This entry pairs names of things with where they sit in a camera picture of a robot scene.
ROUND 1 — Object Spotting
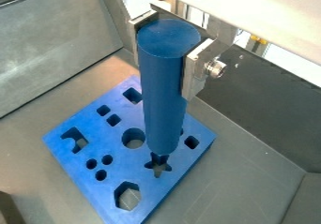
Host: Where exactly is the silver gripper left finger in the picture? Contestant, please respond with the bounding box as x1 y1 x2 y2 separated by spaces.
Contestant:
121 0 156 65

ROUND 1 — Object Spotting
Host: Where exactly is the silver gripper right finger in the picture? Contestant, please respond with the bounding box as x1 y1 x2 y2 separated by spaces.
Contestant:
182 16 239 100

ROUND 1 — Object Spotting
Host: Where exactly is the blue shape sorting board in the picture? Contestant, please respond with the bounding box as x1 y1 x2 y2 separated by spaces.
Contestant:
43 76 216 224

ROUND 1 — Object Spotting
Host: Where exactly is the blue round cylinder peg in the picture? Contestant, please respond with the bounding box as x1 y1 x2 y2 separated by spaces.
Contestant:
137 19 201 155

